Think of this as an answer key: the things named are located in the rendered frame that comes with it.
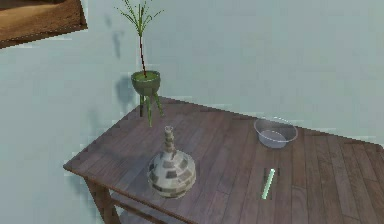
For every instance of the brown framed wall picture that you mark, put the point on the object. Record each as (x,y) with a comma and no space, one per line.
(36,18)

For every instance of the clear glass bowl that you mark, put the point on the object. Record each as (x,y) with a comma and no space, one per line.
(275,134)

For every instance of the green potted house plant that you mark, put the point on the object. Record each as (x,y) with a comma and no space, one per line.
(145,81)

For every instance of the pale green stick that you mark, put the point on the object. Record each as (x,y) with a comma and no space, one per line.
(268,184)

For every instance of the dark brown wooden table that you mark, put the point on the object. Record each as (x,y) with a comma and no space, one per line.
(253,173)

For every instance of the beige checkered round vase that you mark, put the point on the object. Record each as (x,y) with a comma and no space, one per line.
(172,171)

